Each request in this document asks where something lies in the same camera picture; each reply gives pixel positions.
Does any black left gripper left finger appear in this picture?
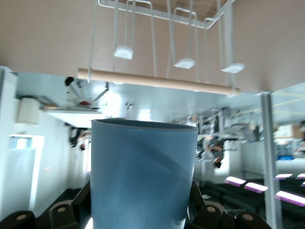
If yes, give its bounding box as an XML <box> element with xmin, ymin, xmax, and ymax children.
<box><xmin>0</xmin><ymin>180</ymin><xmax>93</xmax><ymax>229</ymax></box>

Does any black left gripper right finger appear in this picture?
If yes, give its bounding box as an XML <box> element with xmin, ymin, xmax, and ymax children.
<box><xmin>185</xmin><ymin>180</ymin><xmax>273</xmax><ymax>229</ymax></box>

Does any blue plastic cup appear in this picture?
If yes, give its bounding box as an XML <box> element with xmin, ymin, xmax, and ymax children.
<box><xmin>90</xmin><ymin>118</ymin><xmax>200</xmax><ymax>229</ymax></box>

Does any ceiling light panel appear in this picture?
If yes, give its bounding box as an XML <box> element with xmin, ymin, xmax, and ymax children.
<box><xmin>274</xmin><ymin>190</ymin><xmax>305</xmax><ymax>208</ymax></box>
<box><xmin>243</xmin><ymin>182</ymin><xmax>269</xmax><ymax>193</ymax></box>
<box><xmin>224</xmin><ymin>176</ymin><xmax>246</xmax><ymax>187</ymax></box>

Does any person in dark clothes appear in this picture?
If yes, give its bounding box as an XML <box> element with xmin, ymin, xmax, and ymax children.
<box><xmin>203</xmin><ymin>135</ymin><xmax>226</xmax><ymax>170</ymax></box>

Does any white machine on distant table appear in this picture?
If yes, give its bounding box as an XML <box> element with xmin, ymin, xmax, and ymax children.
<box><xmin>63</xmin><ymin>76</ymin><xmax>111</xmax><ymax>112</ymax></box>

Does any brown table cover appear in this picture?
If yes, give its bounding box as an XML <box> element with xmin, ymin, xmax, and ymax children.
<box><xmin>0</xmin><ymin>0</ymin><xmax>305</xmax><ymax>96</ymax></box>

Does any aluminium frame post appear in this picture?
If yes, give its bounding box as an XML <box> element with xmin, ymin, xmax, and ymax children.
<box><xmin>260</xmin><ymin>92</ymin><xmax>281</xmax><ymax>229</ymax></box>

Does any white wire cup rack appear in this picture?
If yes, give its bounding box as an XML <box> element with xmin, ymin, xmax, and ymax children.
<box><xmin>77</xmin><ymin>0</ymin><xmax>246</xmax><ymax>99</ymax></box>

